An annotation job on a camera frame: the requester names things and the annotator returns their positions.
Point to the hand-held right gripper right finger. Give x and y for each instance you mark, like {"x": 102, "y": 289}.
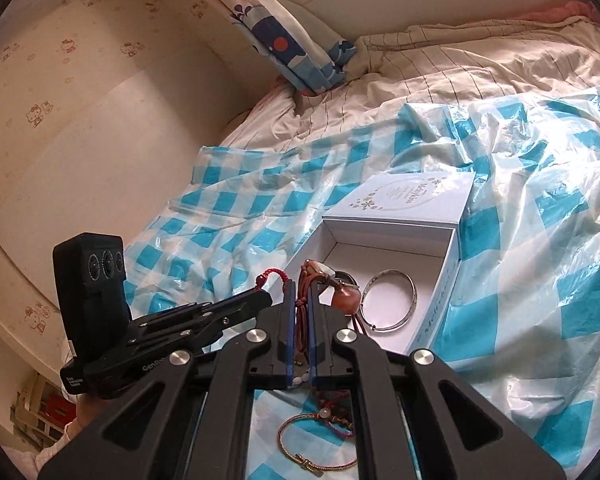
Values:
{"x": 314, "y": 330}

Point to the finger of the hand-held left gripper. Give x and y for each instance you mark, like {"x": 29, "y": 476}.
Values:
{"x": 240, "y": 302}

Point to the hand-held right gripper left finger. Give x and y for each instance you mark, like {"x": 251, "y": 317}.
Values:
{"x": 291, "y": 325}

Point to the white jewelry box tray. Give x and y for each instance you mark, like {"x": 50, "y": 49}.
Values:
{"x": 380, "y": 260}

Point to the white rack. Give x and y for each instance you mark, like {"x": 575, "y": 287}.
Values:
{"x": 30, "y": 410}

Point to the white floral printed box cover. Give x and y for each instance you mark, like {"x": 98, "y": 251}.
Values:
{"x": 405, "y": 195}

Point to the cream padded headboard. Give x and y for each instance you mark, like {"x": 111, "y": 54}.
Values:
{"x": 80, "y": 110}

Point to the blue checked plastic sheet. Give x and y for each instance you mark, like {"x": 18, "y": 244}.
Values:
{"x": 530, "y": 210}

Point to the blue whale print pillow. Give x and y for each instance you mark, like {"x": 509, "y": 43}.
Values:
{"x": 275, "y": 30}

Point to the striped cream bed sheet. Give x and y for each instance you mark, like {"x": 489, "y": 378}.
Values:
{"x": 430, "y": 70}

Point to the pink blanket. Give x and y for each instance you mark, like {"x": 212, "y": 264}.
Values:
{"x": 570, "y": 10}

